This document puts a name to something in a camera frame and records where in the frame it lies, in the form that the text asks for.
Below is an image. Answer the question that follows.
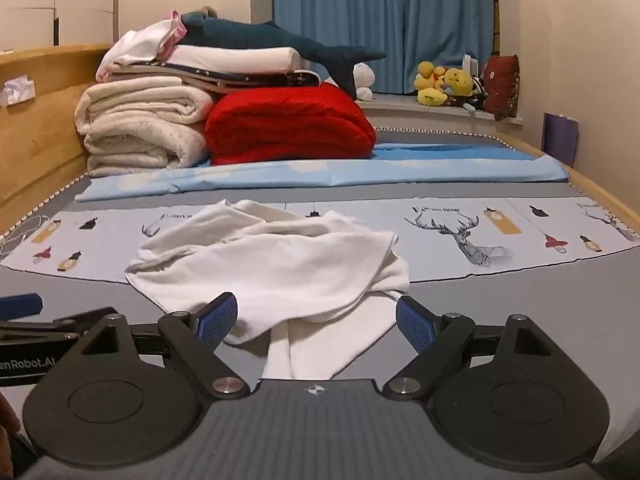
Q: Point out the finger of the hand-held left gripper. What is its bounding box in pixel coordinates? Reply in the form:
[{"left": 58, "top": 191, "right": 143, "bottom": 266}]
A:
[
  {"left": 0, "top": 292, "right": 44, "bottom": 321},
  {"left": 0, "top": 307, "right": 119, "bottom": 344}
]

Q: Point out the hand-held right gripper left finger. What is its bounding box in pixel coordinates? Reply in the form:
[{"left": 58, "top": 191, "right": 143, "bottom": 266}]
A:
[{"left": 75, "top": 291, "right": 251, "bottom": 402}]

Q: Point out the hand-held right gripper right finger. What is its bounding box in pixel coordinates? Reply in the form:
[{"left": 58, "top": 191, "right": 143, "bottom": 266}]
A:
[{"left": 382, "top": 295, "right": 566, "bottom": 402}]

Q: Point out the white shirt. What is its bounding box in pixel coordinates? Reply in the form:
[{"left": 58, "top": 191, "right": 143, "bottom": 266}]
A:
[{"left": 125, "top": 199, "right": 412, "bottom": 381}]

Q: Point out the grey deer print bedsheet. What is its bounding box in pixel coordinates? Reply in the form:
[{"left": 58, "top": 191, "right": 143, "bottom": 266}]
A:
[{"left": 0, "top": 127, "right": 640, "bottom": 461}]

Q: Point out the light blue sheet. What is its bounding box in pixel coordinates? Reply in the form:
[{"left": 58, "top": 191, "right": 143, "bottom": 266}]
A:
[{"left": 75, "top": 142, "right": 570, "bottom": 203}]

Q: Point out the red folded blanket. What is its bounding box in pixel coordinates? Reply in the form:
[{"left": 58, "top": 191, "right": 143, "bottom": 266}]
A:
[{"left": 205, "top": 81, "right": 377, "bottom": 167}]

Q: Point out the clear plastic tissue pack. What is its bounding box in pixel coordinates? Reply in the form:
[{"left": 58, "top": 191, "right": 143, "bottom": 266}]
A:
[{"left": 0, "top": 75, "right": 37, "bottom": 108}]

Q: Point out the grey window sill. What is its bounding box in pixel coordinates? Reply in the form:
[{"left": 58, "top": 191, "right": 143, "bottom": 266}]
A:
[{"left": 355, "top": 92, "right": 523, "bottom": 126}]

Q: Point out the yellow plush toy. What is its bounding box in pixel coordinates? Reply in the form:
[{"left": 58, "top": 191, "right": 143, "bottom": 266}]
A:
[
  {"left": 416, "top": 61, "right": 449, "bottom": 107},
  {"left": 442, "top": 67, "right": 474, "bottom": 100}
]

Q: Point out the striped plush toy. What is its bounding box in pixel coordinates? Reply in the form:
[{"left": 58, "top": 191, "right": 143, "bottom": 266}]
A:
[{"left": 470, "top": 76, "right": 489, "bottom": 111}]

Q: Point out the white plush toy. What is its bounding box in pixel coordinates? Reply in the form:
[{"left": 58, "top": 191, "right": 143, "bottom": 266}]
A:
[{"left": 352, "top": 63, "right": 377, "bottom": 101}]

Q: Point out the dark red pillow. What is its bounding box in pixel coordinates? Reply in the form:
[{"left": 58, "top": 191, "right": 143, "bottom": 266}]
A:
[{"left": 482, "top": 54, "right": 521, "bottom": 121}]

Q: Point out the white folded quilt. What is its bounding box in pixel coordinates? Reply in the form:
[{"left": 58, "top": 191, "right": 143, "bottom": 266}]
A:
[{"left": 165, "top": 45, "right": 303, "bottom": 74}]

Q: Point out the pink and white garment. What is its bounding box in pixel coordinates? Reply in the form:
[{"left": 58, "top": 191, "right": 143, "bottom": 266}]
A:
[{"left": 96, "top": 10, "right": 188, "bottom": 82}]

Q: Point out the dark blue shark plush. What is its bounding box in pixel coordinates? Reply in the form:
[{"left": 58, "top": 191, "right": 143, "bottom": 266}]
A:
[{"left": 180, "top": 10, "right": 387, "bottom": 101}]

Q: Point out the blue curtain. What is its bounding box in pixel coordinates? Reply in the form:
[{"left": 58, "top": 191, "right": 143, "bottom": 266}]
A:
[{"left": 272, "top": 0, "right": 496, "bottom": 96}]

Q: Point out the white cable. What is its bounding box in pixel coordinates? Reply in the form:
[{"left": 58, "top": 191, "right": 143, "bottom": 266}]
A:
[{"left": 0, "top": 214, "right": 51, "bottom": 256}]

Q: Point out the wooden bed frame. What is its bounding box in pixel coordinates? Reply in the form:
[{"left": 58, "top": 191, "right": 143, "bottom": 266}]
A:
[{"left": 0, "top": 44, "right": 640, "bottom": 241}]

